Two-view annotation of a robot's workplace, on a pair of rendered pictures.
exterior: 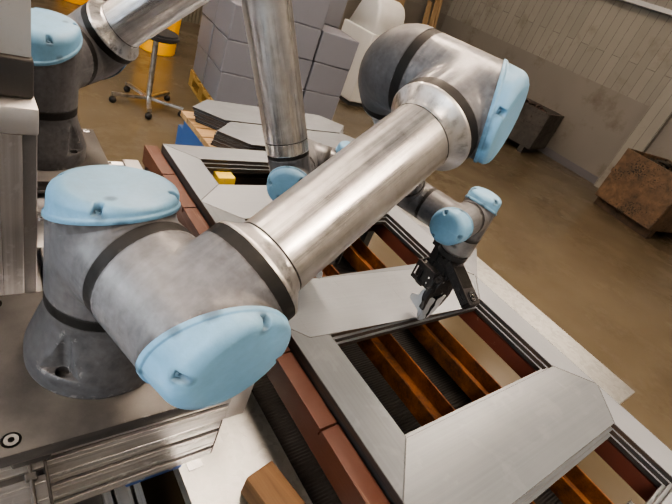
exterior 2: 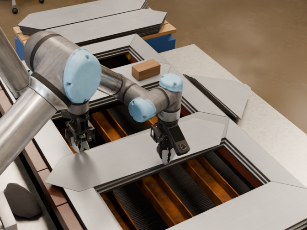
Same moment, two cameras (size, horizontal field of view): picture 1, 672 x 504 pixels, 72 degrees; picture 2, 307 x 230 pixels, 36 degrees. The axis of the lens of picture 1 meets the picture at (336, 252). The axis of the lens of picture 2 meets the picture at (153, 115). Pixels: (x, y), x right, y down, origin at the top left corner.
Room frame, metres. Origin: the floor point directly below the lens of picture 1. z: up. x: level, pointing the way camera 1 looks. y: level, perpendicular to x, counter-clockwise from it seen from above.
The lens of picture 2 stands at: (-0.23, -0.50, 2.03)
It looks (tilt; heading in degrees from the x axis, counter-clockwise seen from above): 38 degrees down; 14
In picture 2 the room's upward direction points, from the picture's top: 4 degrees clockwise
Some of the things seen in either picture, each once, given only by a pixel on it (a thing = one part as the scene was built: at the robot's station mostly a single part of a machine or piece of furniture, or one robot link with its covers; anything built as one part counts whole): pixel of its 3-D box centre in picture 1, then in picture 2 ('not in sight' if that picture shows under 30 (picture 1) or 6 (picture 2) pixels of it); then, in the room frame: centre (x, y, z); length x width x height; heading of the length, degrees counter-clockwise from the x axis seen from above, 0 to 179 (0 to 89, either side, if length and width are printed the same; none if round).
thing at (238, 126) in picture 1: (288, 133); (95, 23); (1.91, 0.39, 0.82); 0.80 x 0.40 x 0.06; 137
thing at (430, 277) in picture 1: (440, 267); (166, 128); (0.98, -0.25, 1.00); 0.09 x 0.08 x 0.12; 47
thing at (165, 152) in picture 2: (418, 302); (161, 153); (0.96, -0.24, 0.89); 0.06 x 0.03 x 0.09; 47
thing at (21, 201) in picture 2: not in sight; (19, 201); (0.75, 0.23, 0.70); 0.20 x 0.10 x 0.03; 60
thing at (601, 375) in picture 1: (470, 276); (244, 112); (1.51, -0.49, 0.74); 1.20 x 0.26 x 0.03; 47
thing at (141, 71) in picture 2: not in sight; (145, 69); (1.49, -0.02, 0.87); 0.12 x 0.06 x 0.05; 142
